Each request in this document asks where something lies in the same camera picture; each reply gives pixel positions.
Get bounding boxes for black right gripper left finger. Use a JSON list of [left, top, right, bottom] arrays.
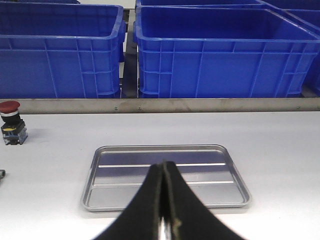
[[96, 164, 163, 240]]

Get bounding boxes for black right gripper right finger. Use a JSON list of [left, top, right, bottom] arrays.
[[163, 161, 243, 240]]

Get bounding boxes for silver metal tray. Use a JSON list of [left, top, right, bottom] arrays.
[[81, 144, 251, 212]]

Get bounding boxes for grey metal clamp block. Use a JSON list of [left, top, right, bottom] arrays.
[[0, 169, 6, 179]]

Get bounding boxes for red emergency stop button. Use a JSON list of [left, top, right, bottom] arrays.
[[0, 100, 28, 145]]

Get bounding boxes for right blue plastic crate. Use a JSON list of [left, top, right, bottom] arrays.
[[134, 6, 320, 99]]

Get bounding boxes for blue plastic crate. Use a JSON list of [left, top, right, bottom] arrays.
[[134, 6, 320, 99], [0, 1, 126, 99]]

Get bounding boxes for centre blue plastic crate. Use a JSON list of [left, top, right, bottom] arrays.
[[0, 1, 126, 99]]

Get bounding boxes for far right blue crate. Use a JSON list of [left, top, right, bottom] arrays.
[[135, 0, 320, 44]]

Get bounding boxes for metal table edge rail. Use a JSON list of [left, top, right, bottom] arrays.
[[0, 97, 320, 115]]

